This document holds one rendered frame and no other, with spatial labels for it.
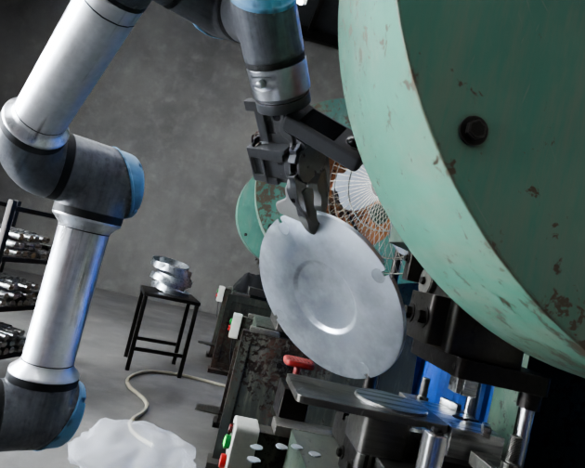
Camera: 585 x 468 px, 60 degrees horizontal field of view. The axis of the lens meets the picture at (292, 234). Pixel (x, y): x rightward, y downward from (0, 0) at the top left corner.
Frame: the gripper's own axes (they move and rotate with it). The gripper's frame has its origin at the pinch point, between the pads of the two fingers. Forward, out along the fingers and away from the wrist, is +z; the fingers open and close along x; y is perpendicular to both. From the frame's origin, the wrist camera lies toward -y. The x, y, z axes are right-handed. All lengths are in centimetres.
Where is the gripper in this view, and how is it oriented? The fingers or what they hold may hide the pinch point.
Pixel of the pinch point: (318, 225)
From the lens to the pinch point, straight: 75.7
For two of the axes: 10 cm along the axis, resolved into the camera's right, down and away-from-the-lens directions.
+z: 1.7, 8.0, 5.7
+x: -5.1, 5.7, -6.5
